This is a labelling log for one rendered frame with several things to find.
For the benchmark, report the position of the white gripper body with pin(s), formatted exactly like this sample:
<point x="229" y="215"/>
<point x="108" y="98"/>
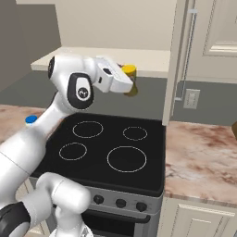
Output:
<point x="122" y="81"/>

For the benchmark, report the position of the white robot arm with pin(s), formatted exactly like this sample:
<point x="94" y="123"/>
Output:
<point x="27" y="145"/>

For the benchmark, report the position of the yellow-lidded turmeric jar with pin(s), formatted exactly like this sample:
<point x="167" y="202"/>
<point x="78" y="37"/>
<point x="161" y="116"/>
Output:
<point x="129" y="69"/>

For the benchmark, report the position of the open cream cabinet door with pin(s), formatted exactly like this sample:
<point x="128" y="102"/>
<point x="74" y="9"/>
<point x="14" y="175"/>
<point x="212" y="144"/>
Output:
<point x="176" y="61"/>

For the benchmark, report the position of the blue-lidded white mayonnaise jar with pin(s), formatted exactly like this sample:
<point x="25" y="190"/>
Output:
<point x="31" y="118"/>

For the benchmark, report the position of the closed cream cabinet door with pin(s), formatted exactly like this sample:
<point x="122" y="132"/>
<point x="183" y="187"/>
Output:
<point x="216" y="37"/>

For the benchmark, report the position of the cream base cabinet door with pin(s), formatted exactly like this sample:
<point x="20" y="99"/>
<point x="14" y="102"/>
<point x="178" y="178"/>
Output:
<point x="197" y="220"/>

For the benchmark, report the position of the black hob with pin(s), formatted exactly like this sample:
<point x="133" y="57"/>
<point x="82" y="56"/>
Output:
<point x="123" y="172"/>

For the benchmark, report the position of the black oven knob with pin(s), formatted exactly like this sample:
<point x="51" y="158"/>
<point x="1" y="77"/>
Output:
<point x="98" y="199"/>
<point x="141" y="206"/>
<point x="121" y="203"/>

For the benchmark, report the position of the brown object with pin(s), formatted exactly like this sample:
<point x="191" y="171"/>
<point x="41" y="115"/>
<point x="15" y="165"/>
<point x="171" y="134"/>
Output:
<point x="234" y="129"/>

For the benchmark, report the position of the grey oven front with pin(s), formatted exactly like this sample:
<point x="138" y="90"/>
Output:
<point x="123" y="216"/>

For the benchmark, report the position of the open cream wall cabinet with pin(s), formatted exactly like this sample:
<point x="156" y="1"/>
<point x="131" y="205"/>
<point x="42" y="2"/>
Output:
<point x="123" y="31"/>

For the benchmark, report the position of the grey wall socket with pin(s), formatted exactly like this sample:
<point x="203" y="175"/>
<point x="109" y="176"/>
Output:
<point x="191" y="98"/>

